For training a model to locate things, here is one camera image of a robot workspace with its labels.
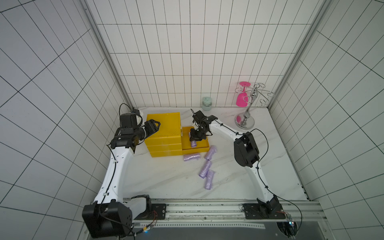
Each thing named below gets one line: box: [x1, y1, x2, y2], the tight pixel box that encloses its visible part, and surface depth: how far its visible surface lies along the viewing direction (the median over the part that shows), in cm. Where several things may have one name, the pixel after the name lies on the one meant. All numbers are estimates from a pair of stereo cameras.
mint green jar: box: [202, 96, 212, 111], surface depth 117 cm
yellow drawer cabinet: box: [145, 112, 183, 158], surface depth 82 cm
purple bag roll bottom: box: [205, 169, 215, 190], surface depth 83 cm
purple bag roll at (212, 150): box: [204, 145, 217, 161], surface depth 94 cm
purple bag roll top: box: [191, 140, 197, 148], surface depth 95 cm
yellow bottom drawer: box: [181, 126, 210, 155], surface depth 95 cm
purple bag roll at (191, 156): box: [183, 153, 201, 162], surface depth 92 cm
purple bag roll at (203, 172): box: [199, 160, 211, 179], surface depth 87 cm
